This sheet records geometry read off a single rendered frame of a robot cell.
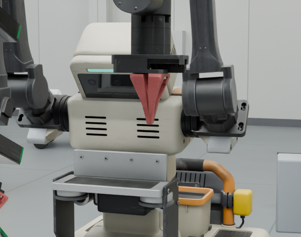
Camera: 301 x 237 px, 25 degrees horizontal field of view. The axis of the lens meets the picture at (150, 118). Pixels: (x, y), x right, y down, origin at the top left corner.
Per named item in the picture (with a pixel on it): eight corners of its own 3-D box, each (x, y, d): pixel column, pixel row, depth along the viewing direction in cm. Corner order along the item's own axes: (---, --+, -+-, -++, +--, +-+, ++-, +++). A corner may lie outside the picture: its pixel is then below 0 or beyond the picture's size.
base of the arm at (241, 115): (249, 103, 151) (196, 101, 155) (244, 83, 145) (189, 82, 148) (245, 137, 147) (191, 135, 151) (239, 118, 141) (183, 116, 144)
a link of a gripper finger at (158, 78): (162, 127, 95) (162, 59, 94) (111, 125, 96) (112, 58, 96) (170, 122, 102) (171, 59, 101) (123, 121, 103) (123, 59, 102)
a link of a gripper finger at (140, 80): (179, 127, 94) (180, 59, 94) (128, 126, 96) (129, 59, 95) (186, 123, 101) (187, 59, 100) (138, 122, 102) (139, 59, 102)
